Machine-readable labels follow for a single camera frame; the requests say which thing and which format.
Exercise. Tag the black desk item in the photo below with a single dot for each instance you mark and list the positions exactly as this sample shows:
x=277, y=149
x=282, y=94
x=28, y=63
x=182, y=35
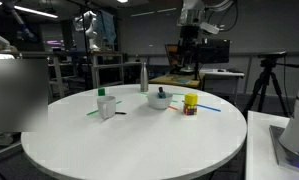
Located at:
x=234, y=70

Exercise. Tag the green cube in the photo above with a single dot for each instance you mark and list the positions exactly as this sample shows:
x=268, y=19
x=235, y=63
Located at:
x=101, y=92

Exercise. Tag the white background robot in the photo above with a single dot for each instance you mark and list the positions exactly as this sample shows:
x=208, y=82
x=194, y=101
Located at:
x=91, y=31

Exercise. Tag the white office desk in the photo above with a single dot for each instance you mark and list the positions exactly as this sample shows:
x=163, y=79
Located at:
x=222, y=74

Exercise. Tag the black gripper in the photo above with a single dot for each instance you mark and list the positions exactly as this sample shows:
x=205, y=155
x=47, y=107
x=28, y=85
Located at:
x=189, y=36

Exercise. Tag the Rubik's cube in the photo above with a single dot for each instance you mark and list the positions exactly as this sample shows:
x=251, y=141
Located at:
x=190, y=110

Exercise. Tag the blue hanging cloth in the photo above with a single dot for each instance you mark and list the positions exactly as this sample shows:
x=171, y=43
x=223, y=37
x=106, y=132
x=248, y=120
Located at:
x=107, y=26

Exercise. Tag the square ceiling light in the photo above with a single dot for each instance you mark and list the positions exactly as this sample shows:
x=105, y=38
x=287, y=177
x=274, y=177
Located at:
x=122, y=1

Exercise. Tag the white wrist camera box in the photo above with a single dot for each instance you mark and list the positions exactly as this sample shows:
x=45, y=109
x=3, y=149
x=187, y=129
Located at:
x=209, y=28

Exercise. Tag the white side table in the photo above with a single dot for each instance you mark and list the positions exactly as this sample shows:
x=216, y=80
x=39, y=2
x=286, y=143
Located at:
x=259, y=150

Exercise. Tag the small blue bottle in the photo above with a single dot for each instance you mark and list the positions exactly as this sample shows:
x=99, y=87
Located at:
x=161, y=93

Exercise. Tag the grey-blue background robot arm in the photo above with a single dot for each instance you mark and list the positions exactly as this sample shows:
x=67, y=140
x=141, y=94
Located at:
x=22, y=26

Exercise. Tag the tall steel bottle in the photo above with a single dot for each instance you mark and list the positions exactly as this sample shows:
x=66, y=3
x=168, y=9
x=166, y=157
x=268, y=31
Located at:
x=144, y=77

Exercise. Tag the wooden desk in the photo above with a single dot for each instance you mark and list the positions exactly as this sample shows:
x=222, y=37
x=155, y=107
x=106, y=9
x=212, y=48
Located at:
x=169, y=81

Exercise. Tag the white mug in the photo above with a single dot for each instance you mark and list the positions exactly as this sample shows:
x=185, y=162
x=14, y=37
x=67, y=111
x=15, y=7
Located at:
x=106, y=107

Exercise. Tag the black camera on tripod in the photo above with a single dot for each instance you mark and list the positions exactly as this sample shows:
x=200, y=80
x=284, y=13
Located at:
x=272, y=55

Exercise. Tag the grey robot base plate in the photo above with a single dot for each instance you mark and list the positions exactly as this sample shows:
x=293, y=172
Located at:
x=282, y=150

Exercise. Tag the yellow container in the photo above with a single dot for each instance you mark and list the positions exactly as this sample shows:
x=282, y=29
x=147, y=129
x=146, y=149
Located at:
x=191, y=99

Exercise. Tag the white round floor base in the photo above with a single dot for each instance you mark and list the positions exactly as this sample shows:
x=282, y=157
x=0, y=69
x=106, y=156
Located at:
x=4, y=138

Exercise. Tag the black computer monitor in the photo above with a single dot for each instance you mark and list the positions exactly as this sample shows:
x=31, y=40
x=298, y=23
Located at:
x=215, y=51

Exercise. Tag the metal frame table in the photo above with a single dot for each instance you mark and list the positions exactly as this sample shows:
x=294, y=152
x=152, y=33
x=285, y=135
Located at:
x=95, y=70

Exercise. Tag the orange straw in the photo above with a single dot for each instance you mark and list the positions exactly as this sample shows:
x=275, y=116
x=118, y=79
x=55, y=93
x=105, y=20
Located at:
x=173, y=108

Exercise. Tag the black marker pen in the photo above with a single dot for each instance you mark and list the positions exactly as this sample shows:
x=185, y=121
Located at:
x=121, y=113

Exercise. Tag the ceiling light strip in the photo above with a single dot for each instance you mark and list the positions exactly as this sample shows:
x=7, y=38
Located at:
x=32, y=11

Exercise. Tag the black camera tripod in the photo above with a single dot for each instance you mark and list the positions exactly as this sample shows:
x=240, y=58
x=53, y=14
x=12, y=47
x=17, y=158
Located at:
x=265, y=80

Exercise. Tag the monitor with orange screen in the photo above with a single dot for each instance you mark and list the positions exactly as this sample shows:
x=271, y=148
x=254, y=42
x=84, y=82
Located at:
x=172, y=54

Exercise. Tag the white bowl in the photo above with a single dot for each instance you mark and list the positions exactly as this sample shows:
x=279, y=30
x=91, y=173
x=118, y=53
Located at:
x=159, y=102

